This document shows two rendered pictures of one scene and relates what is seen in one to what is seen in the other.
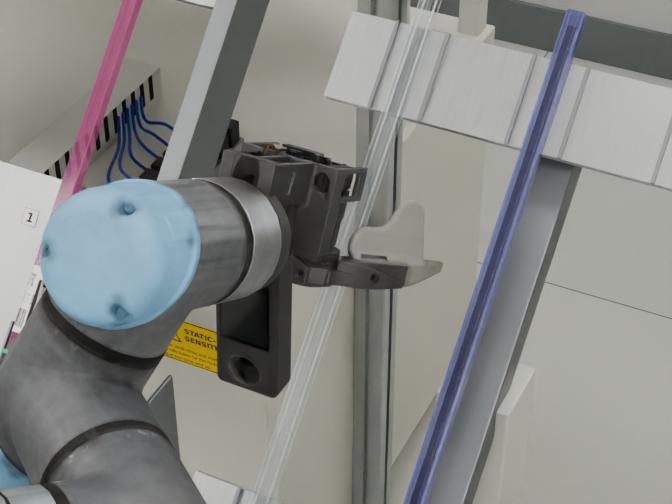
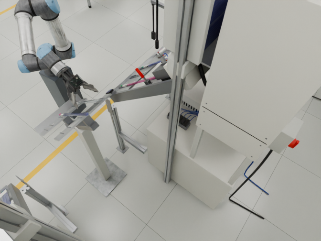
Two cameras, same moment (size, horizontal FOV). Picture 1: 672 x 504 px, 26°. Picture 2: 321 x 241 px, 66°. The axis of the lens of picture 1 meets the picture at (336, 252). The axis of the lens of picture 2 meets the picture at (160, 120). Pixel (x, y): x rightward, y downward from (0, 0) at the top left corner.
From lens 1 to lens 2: 162 cm
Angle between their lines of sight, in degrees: 63
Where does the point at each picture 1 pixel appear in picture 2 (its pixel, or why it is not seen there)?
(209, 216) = (46, 60)
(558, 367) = (208, 230)
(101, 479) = (30, 58)
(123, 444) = (34, 60)
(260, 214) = (54, 69)
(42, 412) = not seen: hidden behind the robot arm
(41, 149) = (186, 98)
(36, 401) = not seen: hidden behind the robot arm
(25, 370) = not seen: hidden behind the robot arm
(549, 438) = (189, 221)
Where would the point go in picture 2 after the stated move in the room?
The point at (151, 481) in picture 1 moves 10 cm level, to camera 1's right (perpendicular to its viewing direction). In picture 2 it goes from (28, 61) to (19, 74)
